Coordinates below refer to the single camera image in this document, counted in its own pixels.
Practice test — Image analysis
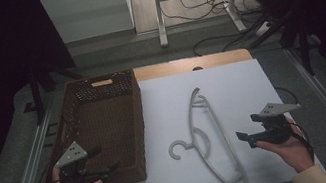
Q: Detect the black floor cable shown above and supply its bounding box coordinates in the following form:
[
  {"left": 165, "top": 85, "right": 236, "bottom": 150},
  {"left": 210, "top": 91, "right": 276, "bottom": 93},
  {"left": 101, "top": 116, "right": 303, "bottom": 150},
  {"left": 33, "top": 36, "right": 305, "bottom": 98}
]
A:
[{"left": 188, "top": 16, "right": 267, "bottom": 59}]

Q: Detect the white table mat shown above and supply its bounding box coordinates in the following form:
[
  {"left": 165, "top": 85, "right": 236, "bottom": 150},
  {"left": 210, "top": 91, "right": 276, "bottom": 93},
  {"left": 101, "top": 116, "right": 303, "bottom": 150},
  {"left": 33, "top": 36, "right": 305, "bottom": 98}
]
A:
[{"left": 59, "top": 49, "right": 326, "bottom": 183}]

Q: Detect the grey plastic clothes hanger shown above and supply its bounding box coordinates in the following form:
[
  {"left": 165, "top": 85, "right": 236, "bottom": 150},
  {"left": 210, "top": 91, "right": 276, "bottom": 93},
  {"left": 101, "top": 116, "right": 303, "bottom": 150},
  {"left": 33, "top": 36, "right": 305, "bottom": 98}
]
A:
[{"left": 157, "top": 80, "right": 253, "bottom": 183}]

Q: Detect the person's right hand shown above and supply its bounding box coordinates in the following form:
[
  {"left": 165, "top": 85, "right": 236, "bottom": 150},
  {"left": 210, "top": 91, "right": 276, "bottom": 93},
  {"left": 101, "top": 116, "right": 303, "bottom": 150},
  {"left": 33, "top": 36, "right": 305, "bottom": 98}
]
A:
[{"left": 252, "top": 113, "right": 317, "bottom": 181}]

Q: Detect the black metal stand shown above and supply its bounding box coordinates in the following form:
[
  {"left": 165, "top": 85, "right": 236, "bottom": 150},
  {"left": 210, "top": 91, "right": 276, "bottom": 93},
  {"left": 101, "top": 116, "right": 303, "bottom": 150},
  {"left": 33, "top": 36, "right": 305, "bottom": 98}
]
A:
[
  {"left": 240, "top": 3, "right": 326, "bottom": 88},
  {"left": 15, "top": 56, "right": 91, "bottom": 128}
]

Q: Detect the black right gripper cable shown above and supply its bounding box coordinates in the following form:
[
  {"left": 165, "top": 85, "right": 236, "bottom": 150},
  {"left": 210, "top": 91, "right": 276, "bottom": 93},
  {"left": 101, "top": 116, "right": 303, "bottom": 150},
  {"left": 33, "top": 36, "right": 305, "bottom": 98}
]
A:
[{"left": 273, "top": 81, "right": 317, "bottom": 167}]

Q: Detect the white cabinet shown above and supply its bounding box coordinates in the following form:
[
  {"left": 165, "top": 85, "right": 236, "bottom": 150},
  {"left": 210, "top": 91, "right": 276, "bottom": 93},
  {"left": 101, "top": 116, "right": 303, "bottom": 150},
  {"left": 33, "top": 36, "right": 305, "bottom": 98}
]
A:
[{"left": 39, "top": 0, "right": 139, "bottom": 53}]

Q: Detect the brown woven basket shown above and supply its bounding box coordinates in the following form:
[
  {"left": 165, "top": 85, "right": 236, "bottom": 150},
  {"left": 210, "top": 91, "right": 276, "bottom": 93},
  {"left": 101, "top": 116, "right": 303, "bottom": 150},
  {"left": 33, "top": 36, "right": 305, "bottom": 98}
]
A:
[{"left": 35, "top": 68, "right": 157, "bottom": 183}]

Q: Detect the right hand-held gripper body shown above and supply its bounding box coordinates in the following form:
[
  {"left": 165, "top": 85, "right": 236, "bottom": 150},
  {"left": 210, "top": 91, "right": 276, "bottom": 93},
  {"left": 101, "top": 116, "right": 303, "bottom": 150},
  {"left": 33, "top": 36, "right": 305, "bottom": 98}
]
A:
[{"left": 248, "top": 97, "right": 309, "bottom": 150}]

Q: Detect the white power strip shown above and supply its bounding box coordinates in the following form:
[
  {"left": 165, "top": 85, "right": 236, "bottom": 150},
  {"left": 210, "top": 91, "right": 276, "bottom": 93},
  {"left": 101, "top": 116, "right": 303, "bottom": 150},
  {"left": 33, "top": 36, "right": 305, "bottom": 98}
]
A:
[{"left": 253, "top": 20, "right": 275, "bottom": 38}]

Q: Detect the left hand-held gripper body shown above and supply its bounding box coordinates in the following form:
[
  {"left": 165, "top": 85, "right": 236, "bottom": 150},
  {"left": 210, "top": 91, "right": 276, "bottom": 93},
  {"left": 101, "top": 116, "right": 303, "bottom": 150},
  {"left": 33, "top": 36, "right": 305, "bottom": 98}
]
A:
[{"left": 52, "top": 137, "right": 104, "bottom": 183}]

